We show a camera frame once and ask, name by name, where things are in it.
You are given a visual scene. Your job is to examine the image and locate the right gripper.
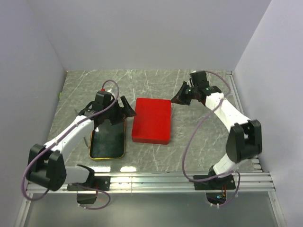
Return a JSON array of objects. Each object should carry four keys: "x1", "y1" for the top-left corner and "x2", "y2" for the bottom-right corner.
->
[{"x1": 170, "y1": 82, "x2": 197, "y2": 106}]

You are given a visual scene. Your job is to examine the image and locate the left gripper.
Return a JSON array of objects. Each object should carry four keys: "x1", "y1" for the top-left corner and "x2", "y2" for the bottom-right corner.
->
[{"x1": 104, "y1": 96, "x2": 136, "y2": 125}]

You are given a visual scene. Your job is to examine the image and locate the red box lid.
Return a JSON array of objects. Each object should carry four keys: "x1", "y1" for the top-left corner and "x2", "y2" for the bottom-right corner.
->
[{"x1": 132, "y1": 97, "x2": 171, "y2": 145}]

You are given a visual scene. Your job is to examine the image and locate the black gold-rimmed tray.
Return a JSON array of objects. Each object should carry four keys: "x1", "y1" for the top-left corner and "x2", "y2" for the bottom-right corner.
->
[{"x1": 89, "y1": 120, "x2": 126, "y2": 160}]

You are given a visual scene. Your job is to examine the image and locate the metal tongs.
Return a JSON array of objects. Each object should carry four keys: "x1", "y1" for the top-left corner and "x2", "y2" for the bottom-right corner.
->
[{"x1": 66, "y1": 109, "x2": 92, "y2": 148}]

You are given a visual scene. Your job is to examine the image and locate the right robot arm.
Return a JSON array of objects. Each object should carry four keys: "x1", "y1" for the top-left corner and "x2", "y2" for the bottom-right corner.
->
[{"x1": 171, "y1": 70, "x2": 262, "y2": 190}]

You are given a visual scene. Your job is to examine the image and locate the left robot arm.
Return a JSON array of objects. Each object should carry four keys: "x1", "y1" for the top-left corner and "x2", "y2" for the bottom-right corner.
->
[{"x1": 23, "y1": 90, "x2": 136, "y2": 191}]

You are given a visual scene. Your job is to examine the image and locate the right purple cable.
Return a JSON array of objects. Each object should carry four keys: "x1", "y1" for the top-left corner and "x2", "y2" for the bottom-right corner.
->
[{"x1": 182, "y1": 70, "x2": 241, "y2": 207}]

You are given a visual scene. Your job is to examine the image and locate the aluminium right rail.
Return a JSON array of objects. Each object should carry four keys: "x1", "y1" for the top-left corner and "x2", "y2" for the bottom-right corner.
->
[{"x1": 226, "y1": 71, "x2": 263, "y2": 173}]

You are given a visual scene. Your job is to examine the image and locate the aluminium rail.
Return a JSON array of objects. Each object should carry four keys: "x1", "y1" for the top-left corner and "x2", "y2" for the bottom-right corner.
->
[
  {"x1": 25, "y1": 172, "x2": 276, "y2": 194},
  {"x1": 226, "y1": 71, "x2": 263, "y2": 173}
]

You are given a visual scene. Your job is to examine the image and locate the aluminium front rail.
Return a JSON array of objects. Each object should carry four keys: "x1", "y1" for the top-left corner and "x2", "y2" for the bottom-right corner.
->
[{"x1": 25, "y1": 172, "x2": 276, "y2": 194}]

